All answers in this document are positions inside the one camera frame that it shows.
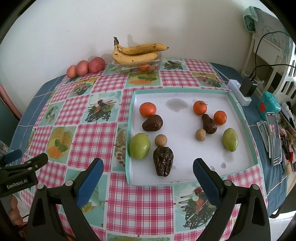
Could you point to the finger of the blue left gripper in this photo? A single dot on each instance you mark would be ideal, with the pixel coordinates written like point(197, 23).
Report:
point(10, 157)

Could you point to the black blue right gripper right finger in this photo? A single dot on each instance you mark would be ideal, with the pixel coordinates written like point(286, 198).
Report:
point(252, 222)

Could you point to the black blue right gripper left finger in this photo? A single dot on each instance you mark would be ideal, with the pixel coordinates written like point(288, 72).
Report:
point(44, 221)

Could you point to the small green mango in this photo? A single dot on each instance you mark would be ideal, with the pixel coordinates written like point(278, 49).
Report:
point(230, 139)

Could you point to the large green mango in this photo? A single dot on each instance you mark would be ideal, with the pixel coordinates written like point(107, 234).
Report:
point(139, 146)

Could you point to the large dark wrinkled avocado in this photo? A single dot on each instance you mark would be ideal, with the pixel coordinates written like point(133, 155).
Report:
point(163, 160)

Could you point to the small brown round fruit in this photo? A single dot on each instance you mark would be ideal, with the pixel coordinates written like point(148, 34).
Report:
point(200, 134)

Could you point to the small dark avocado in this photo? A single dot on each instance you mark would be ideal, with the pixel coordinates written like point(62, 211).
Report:
point(209, 124)

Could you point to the small orange tangerine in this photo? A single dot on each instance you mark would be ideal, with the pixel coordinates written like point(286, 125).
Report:
point(220, 117)

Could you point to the large orange tangerine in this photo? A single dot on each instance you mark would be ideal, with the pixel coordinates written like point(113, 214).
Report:
point(147, 109)

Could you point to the tangerine with stem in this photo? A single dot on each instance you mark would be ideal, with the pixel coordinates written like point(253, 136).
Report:
point(199, 107)

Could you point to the person's left hand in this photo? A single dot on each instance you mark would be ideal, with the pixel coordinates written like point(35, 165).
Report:
point(14, 213)

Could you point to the pink checkered fruit tablecloth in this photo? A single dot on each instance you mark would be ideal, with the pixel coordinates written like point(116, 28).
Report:
point(74, 121)

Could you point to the smartphone with lit screen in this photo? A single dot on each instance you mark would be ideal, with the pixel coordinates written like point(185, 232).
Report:
point(274, 138)

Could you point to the small pink apple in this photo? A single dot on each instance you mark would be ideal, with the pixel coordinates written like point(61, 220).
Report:
point(71, 71)

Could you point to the white tray with teal rim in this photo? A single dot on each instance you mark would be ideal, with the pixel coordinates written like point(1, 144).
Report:
point(180, 123)

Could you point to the teal plastic box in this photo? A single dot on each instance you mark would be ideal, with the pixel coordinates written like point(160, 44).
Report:
point(268, 104)

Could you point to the large red apple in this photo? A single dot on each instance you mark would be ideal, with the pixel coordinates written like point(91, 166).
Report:
point(97, 64)

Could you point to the black power adapter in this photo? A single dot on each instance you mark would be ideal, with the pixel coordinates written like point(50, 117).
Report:
point(248, 87)

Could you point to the white power strip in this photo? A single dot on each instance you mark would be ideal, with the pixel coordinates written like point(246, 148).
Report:
point(234, 86)

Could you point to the white lattice chair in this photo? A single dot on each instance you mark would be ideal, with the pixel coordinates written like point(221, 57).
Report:
point(285, 90)

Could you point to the lower yellow banana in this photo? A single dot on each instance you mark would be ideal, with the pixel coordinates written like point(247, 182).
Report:
point(121, 58)

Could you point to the clear plastic fruit container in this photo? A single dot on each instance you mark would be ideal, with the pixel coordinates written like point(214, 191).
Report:
point(142, 66)

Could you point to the upper spotted yellow banana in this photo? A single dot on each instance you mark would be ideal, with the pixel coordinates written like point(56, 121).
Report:
point(141, 49)

